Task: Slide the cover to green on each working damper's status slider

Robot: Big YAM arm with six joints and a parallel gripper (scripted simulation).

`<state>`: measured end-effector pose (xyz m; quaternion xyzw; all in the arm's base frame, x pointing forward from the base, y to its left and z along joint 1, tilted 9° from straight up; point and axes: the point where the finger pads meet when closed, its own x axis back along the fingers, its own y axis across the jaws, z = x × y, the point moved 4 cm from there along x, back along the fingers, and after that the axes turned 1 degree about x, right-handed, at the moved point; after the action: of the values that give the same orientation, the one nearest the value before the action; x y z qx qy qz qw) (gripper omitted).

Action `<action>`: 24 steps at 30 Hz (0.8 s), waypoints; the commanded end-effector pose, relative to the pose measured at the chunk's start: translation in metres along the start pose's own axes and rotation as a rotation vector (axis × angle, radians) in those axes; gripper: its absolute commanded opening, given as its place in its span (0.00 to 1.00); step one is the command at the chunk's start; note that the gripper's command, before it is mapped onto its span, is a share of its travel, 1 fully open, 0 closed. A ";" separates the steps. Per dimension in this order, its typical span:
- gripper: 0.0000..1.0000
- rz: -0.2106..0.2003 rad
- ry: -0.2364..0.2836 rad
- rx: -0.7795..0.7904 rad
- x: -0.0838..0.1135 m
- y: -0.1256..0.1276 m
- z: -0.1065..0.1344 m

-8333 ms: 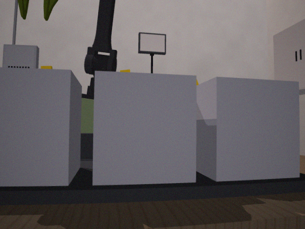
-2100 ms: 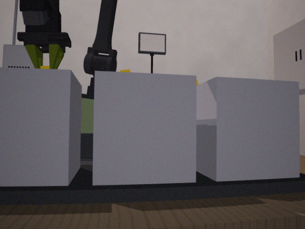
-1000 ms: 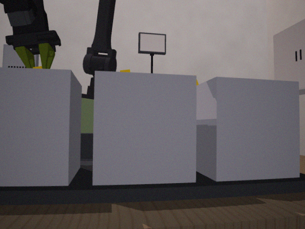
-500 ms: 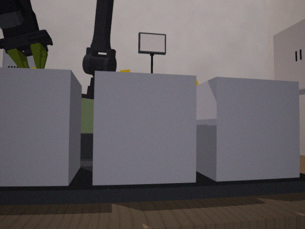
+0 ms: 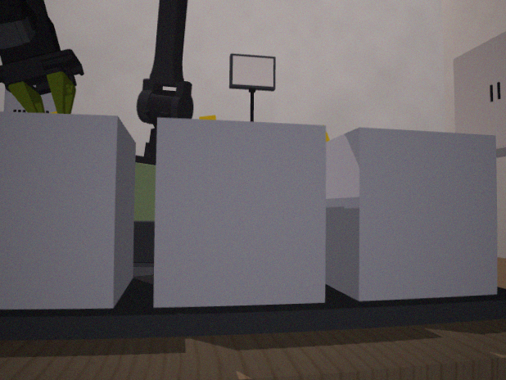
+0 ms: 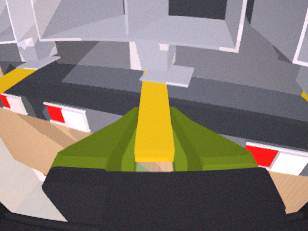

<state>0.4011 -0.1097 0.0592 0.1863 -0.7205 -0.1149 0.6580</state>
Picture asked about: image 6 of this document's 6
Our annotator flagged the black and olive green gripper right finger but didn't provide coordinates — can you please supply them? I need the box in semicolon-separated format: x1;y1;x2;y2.
170;107;259;171

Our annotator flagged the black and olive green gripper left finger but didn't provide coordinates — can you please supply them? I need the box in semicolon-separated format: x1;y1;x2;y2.
50;107;139;171

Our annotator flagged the grey box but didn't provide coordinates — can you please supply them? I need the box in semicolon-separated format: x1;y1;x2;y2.
31;0;247;162
250;0;308;101
0;0;60;94

